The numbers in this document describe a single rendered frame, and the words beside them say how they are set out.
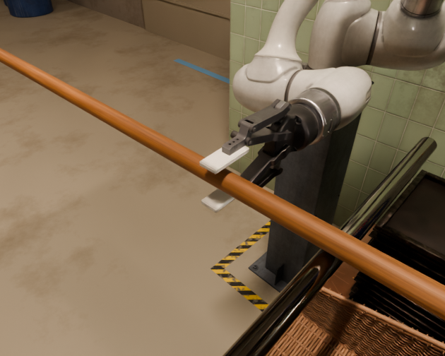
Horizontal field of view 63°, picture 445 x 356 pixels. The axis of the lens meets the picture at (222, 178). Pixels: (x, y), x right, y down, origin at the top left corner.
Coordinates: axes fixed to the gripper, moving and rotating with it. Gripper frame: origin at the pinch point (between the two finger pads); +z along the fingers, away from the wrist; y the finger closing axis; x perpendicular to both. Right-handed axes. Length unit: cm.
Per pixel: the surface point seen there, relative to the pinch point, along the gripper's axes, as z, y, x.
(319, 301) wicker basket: -25, 50, -10
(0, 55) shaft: 1, -1, 70
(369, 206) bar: -10.1, 1.5, -17.6
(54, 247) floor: -5, 119, 127
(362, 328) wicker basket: -25, 49, -22
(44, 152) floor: -46, 120, 216
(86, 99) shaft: 0.8, -1.2, 33.4
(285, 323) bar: 11.2, 2.0, -18.6
